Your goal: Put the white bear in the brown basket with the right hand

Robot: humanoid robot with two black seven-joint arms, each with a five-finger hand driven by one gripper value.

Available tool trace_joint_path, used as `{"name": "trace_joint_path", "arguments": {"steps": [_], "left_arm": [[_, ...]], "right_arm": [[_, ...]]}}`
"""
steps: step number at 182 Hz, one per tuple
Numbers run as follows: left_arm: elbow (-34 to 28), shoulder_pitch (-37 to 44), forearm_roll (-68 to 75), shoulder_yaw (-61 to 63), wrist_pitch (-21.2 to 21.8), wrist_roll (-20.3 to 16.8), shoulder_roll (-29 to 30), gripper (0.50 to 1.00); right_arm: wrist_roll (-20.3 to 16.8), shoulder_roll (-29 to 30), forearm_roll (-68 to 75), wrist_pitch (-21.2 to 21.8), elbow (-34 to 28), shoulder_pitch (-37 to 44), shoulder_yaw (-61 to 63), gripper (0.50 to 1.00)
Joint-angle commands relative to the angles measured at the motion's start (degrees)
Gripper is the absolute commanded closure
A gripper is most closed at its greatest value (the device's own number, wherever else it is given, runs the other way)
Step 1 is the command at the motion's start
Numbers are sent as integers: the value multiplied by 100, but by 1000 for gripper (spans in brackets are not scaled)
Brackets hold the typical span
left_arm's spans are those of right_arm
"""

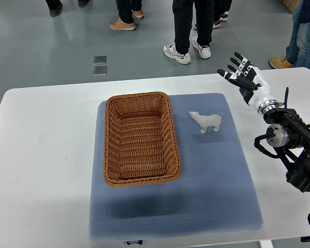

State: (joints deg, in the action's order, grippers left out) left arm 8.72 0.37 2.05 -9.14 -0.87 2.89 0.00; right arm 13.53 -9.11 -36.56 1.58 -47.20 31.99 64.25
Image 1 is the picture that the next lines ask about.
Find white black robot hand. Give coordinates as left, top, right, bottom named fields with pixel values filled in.
left=217, top=52, right=280, bottom=116

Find white bear figurine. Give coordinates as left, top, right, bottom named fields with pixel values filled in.
left=189, top=112, right=222, bottom=134

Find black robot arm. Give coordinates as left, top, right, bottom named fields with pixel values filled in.
left=254, top=88, right=310, bottom=192

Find brown wicker basket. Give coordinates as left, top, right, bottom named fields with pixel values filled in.
left=103, top=91, right=182, bottom=187

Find person in blue jeans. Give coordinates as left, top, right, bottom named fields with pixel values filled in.
left=269, top=0, right=310, bottom=70

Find person with brown white sneakers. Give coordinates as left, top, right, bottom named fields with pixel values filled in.
left=195, top=0, right=232, bottom=29

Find person black trousers white sneakers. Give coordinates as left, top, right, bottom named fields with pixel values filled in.
left=163, top=0, right=214, bottom=65

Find blue grey foam mat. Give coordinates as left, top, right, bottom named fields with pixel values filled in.
left=89, top=93, right=262, bottom=242

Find person with tan shoes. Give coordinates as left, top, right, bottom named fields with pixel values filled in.
left=109, top=0, right=144, bottom=31

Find lower metal floor plate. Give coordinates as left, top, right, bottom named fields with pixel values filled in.
left=93, top=66, right=107, bottom=75

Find metal floor plate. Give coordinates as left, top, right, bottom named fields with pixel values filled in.
left=94, top=55, right=106, bottom=65
left=93, top=66, right=107, bottom=75

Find upper metal floor plate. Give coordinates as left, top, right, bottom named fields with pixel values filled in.
left=94, top=55, right=106, bottom=65

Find black label under table edge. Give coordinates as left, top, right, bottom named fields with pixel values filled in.
left=127, top=240, right=143, bottom=245

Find person at top left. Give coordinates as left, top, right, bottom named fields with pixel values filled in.
left=46, top=0, right=90, bottom=17

